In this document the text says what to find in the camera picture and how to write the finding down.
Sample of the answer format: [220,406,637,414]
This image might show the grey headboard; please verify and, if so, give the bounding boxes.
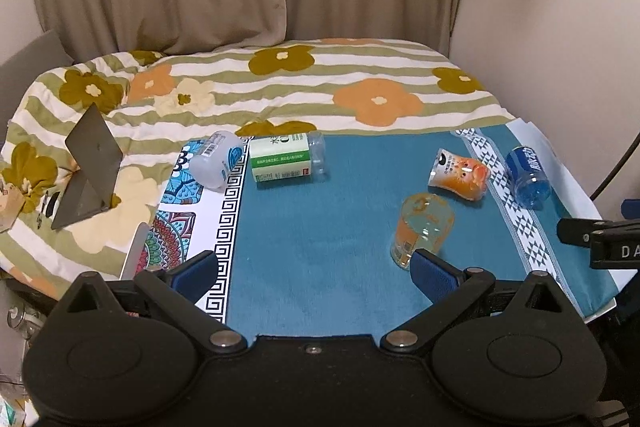
[0,30,74,143]

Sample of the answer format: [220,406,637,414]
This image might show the white frosted plastic cup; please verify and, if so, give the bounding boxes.
[189,130,245,192]

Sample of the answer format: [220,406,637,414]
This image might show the white folding table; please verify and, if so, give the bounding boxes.
[119,222,150,281]

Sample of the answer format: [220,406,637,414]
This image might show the clear cup with orange label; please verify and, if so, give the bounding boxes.
[390,192,454,270]

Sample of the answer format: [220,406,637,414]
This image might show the black cable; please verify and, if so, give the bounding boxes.
[589,135,640,202]

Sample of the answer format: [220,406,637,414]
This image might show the floral striped quilt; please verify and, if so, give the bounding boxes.
[1,39,510,298]

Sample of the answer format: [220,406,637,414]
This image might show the grey folding stand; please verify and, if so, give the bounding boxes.
[51,103,122,231]

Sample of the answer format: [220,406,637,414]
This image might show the blue transparent plastic cup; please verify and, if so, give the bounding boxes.
[506,145,551,210]

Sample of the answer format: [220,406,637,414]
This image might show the orange cartoon print cup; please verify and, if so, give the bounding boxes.
[428,148,491,202]

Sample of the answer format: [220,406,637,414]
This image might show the blue patterned table mat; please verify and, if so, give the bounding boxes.
[138,120,628,338]

